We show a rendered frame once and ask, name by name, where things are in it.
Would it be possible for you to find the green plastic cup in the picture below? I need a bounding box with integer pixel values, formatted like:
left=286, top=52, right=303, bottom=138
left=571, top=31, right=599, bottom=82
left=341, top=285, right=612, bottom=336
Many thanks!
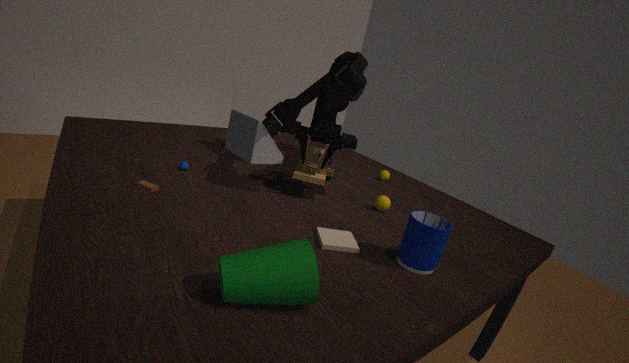
left=218, top=238, right=320, bottom=305

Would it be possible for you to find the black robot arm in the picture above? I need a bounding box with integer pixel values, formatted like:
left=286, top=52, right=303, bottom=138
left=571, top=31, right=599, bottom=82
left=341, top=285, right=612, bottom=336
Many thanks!
left=262, top=52, right=368, bottom=144

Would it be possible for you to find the blue cup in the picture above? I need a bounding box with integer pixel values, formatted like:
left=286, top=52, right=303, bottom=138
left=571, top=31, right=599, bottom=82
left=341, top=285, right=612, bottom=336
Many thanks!
left=397, top=210, right=453, bottom=274

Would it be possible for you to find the brown rectangular block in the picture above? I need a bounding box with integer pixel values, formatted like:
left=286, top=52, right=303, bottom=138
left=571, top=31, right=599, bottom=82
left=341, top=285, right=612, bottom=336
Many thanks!
left=137, top=180, right=159, bottom=192

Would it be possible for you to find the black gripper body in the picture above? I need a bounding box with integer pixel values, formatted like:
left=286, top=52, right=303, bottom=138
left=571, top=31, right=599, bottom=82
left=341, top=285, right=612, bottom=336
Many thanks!
left=281, top=104, right=357, bottom=150

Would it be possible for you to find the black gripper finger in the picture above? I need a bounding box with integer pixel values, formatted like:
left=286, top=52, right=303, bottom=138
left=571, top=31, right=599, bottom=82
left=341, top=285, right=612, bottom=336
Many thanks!
left=295, top=136, right=308, bottom=164
left=321, top=142, right=342, bottom=169

